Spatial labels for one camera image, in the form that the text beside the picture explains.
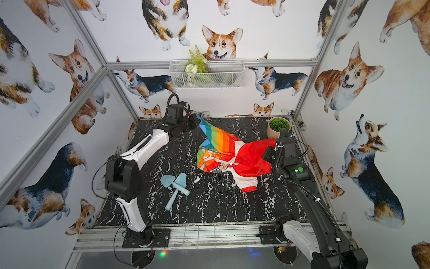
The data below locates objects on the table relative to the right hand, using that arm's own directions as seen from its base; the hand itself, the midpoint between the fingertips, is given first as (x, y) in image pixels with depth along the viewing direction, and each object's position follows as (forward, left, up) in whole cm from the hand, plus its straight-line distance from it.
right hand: (265, 147), depth 76 cm
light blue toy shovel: (-6, +50, -21) cm, 54 cm away
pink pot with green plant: (+26, -12, -14) cm, 32 cm away
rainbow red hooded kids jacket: (+1, +10, -17) cm, 20 cm away
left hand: (+20, +30, 0) cm, 36 cm away
